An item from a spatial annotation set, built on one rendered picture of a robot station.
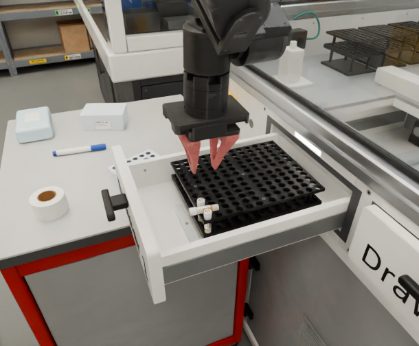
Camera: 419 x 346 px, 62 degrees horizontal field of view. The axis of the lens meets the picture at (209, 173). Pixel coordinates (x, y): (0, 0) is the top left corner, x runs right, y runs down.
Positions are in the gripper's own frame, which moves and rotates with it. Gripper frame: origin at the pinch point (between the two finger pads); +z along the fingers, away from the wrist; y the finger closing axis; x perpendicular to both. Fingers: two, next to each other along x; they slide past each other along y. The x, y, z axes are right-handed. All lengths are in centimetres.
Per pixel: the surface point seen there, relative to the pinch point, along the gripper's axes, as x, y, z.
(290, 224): 7.8, -12.0, 9.0
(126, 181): -6.6, 10.7, 5.4
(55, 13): -363, 21, 59
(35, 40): -409, 48, 96
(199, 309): -14, -6, 63
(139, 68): -84, -7, 17
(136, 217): 2.4, 10.9, 5.0
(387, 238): 17.4, -21.0, 5.5
